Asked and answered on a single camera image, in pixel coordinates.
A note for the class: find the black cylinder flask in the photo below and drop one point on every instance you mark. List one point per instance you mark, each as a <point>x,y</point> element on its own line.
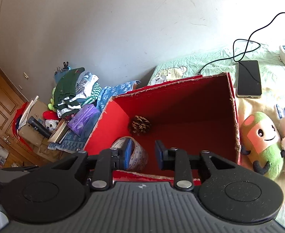
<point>39,127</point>

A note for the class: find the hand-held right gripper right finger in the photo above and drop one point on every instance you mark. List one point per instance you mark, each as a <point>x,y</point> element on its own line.
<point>159,155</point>

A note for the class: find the green smiling plush toy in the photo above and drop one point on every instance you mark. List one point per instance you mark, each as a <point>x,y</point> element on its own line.
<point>263,145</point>

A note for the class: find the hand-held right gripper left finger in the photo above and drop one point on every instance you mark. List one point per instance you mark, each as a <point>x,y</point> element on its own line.
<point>127,156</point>

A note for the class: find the black smartphone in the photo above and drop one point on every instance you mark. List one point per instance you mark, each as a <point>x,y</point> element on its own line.
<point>249,80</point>

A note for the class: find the dark striped shirt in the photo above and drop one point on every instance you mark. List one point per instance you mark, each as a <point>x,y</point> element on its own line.
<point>68,108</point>

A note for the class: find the brown pine cone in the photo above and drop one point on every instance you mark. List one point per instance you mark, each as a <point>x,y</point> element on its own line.
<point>139,125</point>

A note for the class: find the brown cardboard box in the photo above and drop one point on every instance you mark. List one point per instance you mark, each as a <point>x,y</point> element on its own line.
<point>39,111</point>

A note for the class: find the purple plastic packet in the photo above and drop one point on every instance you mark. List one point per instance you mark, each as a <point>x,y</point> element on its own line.
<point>83,119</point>

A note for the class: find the green printed bedsheet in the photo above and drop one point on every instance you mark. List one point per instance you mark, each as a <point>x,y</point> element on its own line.
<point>205,60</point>

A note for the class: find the cream fluffy blanket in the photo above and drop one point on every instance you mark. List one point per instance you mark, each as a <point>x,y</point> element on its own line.
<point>254,104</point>

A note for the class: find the large red cardboard box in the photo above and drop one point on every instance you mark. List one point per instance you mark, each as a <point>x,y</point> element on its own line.
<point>181,106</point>

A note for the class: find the green white striped garment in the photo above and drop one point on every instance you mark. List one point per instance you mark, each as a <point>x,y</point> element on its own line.
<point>94,93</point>

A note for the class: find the red cloth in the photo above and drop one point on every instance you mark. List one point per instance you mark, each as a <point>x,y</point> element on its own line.
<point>17,116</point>

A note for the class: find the stack of books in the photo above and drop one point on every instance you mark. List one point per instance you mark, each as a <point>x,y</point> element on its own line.
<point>58,132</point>

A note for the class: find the black binder clips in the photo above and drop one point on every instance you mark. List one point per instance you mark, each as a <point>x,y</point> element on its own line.
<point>66,65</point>

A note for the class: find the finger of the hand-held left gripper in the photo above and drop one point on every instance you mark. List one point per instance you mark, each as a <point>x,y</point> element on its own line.
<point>23,168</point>

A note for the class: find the blue plaid cloth piece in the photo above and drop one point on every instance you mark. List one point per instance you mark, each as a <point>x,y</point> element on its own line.
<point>280,110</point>

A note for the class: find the red plush hat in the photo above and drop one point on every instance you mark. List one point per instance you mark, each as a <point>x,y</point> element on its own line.
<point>50,115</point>

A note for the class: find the lime green plush toy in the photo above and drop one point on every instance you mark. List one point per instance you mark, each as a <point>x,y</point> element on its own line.
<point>51,102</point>

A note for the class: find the white paper sheets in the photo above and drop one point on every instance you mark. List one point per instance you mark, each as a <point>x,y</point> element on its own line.
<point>28,109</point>

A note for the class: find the small white plush toy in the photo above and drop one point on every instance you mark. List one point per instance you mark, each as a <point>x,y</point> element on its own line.
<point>52,125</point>

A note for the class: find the dark green garment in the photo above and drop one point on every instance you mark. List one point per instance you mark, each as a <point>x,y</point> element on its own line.
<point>66,82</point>

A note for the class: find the white blue patterned garment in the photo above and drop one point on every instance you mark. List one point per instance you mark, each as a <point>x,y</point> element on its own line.
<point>86,80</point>

